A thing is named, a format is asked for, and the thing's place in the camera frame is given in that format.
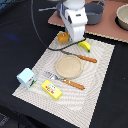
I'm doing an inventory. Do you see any pink wooden tray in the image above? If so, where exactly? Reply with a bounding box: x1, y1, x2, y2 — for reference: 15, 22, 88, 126
48, 0, 128, 43

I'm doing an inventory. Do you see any wooden handled toy knife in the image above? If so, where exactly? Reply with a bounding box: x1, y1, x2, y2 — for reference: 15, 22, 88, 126
61, 50, 97, 63

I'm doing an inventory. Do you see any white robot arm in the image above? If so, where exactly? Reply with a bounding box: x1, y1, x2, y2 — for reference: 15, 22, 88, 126
57, 0, 88, 42

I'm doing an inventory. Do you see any beige bowl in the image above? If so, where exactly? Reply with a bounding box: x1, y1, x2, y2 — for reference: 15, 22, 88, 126
116, 4, 128, 31

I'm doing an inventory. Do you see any wooden handled toy fork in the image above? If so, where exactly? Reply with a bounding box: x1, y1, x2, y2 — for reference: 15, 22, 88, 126
43, 71, 85, 90

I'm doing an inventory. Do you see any grey pan with handle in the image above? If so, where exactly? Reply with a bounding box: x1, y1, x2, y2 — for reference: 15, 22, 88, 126
38, 0, 65, 17

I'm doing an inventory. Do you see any yellow toy banana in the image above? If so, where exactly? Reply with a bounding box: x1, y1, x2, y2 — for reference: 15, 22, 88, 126
78, 41, 91, 52

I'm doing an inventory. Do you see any black cable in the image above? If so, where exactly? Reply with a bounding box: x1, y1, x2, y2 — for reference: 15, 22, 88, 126
29, 0, 83, 53

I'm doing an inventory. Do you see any round wooden plate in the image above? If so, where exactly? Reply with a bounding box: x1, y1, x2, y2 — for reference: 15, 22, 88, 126
55, 55, 83, 79

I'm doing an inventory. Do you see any light blue milk carton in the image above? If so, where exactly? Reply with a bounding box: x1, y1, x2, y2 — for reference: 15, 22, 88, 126
17, 68, 37, 88

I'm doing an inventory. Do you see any yellow butter box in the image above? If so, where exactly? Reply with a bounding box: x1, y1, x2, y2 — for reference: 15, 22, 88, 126
41, 80, 62, 100

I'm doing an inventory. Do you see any striped beige placemat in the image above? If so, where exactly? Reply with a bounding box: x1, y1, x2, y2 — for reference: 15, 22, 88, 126
13, 38, 114, 128

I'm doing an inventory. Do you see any grey cooking pot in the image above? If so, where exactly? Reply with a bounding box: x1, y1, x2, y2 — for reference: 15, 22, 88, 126
85, 0, 106, 25

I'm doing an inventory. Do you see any toy bread loaf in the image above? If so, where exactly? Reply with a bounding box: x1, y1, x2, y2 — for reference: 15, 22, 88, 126
57, 32, 69, 43

